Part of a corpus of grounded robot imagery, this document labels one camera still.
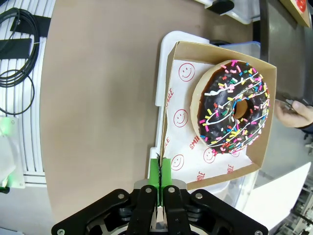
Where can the white smiley paper liner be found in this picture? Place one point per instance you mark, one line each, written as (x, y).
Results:
(178, 102)

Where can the white box with green light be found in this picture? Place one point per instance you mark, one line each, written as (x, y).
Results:
(9, 156)

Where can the brown cardboard donut box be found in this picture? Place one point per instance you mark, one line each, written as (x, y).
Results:
(195, 50)
(293, 14)

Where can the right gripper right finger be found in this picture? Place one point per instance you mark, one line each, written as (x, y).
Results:
(176, 210)

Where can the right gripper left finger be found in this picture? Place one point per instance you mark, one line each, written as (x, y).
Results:
(144, 210)

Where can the chocolate donut colourful sprinkles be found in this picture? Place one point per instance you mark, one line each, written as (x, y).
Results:
(220, 110)

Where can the black serving tray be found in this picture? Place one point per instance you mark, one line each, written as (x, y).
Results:
(281, 61)

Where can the red glazed donut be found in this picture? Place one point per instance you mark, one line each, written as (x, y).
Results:
(301, 3)

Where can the white side table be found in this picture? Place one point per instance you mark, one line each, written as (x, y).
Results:
(269, 195)

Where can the black tape strip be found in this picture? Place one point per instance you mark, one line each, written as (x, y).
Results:
(14, 47)

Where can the white slatted base panel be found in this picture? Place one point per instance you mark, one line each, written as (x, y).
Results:
(31, 147)

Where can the person's left hand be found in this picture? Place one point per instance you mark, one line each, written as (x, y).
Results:
(293, 117)

